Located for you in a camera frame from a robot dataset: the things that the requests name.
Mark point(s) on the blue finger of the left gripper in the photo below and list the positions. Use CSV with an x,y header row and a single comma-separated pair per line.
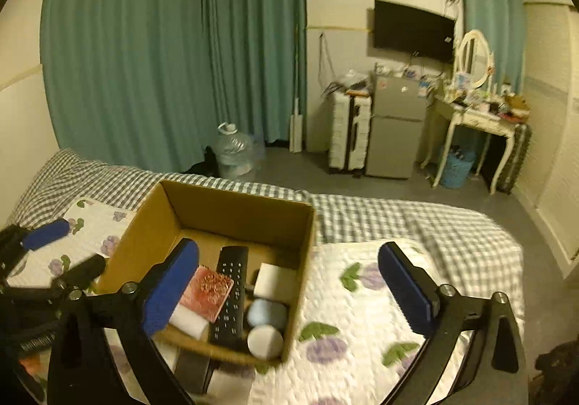
x,y
16,241

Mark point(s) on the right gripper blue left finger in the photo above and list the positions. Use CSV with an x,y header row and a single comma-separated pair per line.
x,y
82,369

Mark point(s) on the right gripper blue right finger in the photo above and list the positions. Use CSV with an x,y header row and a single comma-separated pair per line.
x,y
493,368

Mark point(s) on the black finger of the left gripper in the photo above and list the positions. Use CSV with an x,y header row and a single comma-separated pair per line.
x,y
79,277

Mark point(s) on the black remote control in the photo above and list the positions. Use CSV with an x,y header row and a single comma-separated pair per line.
x,y
228,328

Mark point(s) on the light blue earbud case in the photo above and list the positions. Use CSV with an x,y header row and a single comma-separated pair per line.
x,y
265,312

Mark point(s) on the round white container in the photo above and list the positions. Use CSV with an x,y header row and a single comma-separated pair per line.
x,y
265,342

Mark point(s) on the large white charger cube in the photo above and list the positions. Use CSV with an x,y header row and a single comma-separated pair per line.
x,y
276,284

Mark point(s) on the white cylindrical bottle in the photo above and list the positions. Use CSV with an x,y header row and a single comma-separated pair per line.
x,y
189,323

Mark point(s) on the black power bank 65W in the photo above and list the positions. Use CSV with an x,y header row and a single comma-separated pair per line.
x,y
194,371

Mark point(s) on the grey checkered bed sheet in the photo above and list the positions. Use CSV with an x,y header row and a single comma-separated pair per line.
x,y
477,255

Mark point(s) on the white floral quilt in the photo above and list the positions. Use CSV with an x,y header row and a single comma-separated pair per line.
x,y
353,343

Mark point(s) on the brown cardboard box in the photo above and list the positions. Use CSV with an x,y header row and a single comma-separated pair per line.
x,y
275,231

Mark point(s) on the white louvered wardrobe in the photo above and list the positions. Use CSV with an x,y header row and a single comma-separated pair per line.
x,y
548,183

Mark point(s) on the clear water jug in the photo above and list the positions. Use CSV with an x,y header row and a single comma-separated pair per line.
x,y
234,153

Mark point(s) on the blue laundry basket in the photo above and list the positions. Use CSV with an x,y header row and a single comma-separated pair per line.
x,y
457,168

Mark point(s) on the large green curtain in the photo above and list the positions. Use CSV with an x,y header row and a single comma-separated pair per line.
x,y
147,83

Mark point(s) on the white folded stand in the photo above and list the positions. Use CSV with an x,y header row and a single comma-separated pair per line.
x,y
295,142

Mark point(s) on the grey mini fridge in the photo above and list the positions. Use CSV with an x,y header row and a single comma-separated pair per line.
x,y
398,115

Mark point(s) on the white dressing table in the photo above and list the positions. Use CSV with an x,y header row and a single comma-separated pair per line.
x,y
486,125

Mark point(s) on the white suitcase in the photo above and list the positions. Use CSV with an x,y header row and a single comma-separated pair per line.
x,y
351,116

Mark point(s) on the oval vanity mirror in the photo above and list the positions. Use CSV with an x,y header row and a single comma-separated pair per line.
x,y
474,61

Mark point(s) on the right green curtain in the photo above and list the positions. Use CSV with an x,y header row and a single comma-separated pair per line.
x,y
503,23

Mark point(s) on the black wall television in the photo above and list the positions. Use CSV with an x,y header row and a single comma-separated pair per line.
x,y
407,29

